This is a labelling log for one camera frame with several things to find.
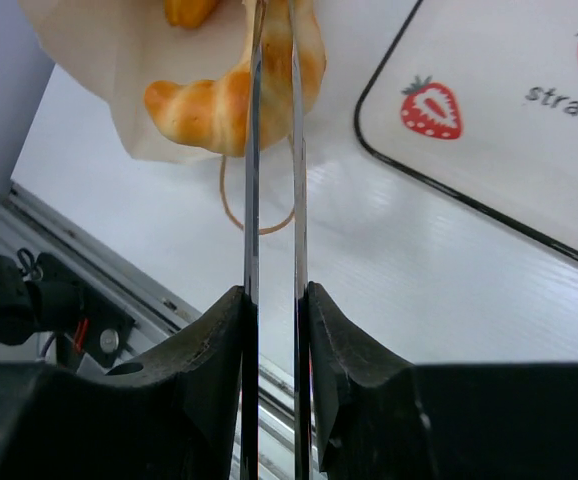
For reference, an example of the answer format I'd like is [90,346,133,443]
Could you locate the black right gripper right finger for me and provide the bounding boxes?
[308,283,578,479]

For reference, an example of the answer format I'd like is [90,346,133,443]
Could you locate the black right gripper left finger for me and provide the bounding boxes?
[0,286,243,479]

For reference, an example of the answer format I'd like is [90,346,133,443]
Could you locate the metal tongs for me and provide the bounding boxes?
[240,1,313,479]

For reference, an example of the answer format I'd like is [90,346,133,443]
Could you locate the fake croissant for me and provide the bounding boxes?
[144,1,327,157]

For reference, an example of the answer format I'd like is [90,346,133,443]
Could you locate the beige paper bag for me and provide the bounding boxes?
[21,1,246,163]

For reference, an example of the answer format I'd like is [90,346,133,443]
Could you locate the fake bread in bag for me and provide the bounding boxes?
[163,0,219,29]

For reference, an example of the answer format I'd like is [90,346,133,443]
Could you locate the strawberry print tray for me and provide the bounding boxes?
[354,1,578,261]

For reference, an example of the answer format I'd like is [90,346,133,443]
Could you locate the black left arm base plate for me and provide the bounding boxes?
[0,248,134,369]

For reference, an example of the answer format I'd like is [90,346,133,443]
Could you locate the aluminium front frame rails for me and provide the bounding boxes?
[0,187,294,479]

